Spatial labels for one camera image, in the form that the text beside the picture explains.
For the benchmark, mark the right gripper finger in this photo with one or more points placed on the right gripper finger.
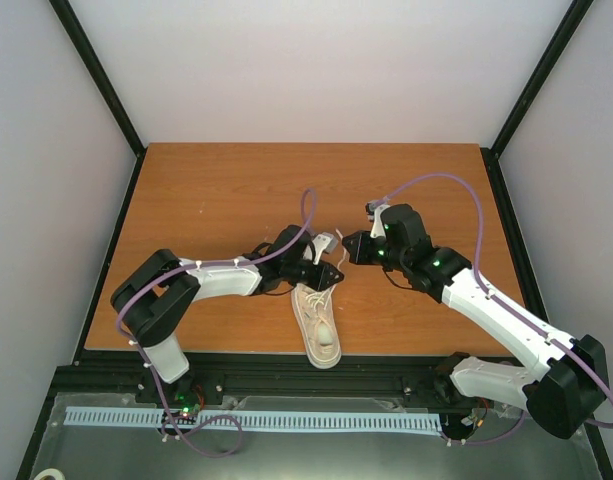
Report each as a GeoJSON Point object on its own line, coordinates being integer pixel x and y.
{"type": "Point", "coordinates": [352, 241]}
{"type": "Point", "coordinates": [355, 255]}

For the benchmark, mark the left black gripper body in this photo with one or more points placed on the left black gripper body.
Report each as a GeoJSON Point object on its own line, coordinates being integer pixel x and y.
{"type": "Point", "coordinates": [293, 276]}

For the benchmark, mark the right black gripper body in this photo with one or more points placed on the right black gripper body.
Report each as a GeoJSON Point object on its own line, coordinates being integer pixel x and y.
{"type": "Point", "coordinates": [375, 257]}

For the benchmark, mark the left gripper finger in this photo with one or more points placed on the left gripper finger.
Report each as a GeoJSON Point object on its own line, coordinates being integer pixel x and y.
{"type": "Point", "coordinates": [328, 281]}
{"type": "Point", "coordinates": [330, 272]}

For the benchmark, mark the beige lace sneaker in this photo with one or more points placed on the beige lace sneaker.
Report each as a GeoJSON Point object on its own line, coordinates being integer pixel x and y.
{"type": "Point", "coordinates": [313, 311]}

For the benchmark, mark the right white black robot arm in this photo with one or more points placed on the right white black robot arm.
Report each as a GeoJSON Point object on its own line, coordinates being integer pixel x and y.
{"type": "Point", "coordinates": [560, 380]}

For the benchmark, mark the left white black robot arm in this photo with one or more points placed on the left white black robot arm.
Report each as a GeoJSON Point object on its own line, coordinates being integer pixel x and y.
{"type": "Point", "coordinates": [151, 303]}

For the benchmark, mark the left electronics board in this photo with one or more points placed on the left electronics board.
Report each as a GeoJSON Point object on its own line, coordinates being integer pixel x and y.
{"type": "Point", "coordinates": [183, 410]}

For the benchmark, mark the electronics board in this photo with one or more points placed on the electronics board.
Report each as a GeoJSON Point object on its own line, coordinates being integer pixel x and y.
{"type": "Point", "coordinates": [183, 410]}
{"type": "Point", "coordinates": [462, 427]}

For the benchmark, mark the right electronics board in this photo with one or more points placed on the right electronics board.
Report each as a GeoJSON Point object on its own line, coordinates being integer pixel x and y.
{"type": "Point", "coordinates": [462, 427]}

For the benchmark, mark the white tape roll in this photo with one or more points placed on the white tape roll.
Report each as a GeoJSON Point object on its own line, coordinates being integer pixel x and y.
{"type": "Point", "coordinates": [50, 474]}

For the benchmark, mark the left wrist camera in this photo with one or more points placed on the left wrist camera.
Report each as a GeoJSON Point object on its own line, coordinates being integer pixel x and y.
{"type": "Point", "coordinates": [323, 243]}

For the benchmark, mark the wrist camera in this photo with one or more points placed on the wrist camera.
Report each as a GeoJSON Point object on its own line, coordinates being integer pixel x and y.
{"type": "Point", "coordinates": [323, 243]}
{"type": "Point", "coordinates": [374, 211]}

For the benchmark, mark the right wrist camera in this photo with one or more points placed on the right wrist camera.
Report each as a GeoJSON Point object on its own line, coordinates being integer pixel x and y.
{"type": "Point", "coordinates": [374, 211]}

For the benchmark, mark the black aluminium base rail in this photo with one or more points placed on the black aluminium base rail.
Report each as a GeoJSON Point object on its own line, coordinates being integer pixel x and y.
{"type": "Point", "coordinates": [416, 382]}

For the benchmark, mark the light blue cable duct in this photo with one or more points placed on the light blue cable duct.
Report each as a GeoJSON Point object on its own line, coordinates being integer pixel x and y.
{"type": "Point", "coordinates": [266, 421]}

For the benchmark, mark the right black frame post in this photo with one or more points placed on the right black frame post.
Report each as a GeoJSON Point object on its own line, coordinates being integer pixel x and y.
{"type": "Point", "coordinates": [556, 46]}

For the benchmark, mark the black frame post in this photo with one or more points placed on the black frame post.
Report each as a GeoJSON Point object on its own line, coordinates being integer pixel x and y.
{"type": "Point", "coordinates": [86, 52]}
{"type": "Point", "coordinates": [556, 46]}

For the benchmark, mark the left black frame post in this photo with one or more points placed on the left black frame post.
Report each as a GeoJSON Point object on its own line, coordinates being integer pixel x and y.
{"type": "Point", "coordinates": [86, 52]}

